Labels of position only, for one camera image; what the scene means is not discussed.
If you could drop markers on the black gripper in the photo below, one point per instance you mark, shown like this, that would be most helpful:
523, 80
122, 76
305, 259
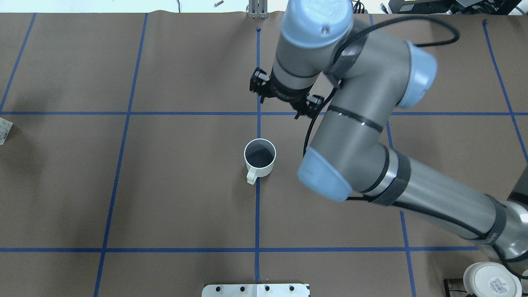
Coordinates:
284, 93

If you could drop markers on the white ceramic mug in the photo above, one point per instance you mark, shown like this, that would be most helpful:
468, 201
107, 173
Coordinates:
259, 155

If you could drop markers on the blue white milk carton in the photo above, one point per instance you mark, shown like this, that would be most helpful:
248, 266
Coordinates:
5, 128

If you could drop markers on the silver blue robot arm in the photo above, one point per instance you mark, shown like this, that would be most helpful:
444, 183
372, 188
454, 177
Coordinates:
360, 73

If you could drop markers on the brown paper table cover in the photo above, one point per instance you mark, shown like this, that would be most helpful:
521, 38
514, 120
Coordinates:
124, 175

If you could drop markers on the white upturned mug on rack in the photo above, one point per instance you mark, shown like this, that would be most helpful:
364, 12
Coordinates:
490, 279

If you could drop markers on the aluminium frame post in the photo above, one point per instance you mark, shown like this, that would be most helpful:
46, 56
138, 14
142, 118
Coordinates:
257, 9

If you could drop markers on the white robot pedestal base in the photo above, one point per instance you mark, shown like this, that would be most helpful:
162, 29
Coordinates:
257, 290

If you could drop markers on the black wire mug rack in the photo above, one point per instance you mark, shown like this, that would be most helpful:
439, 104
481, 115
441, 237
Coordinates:
454, 287

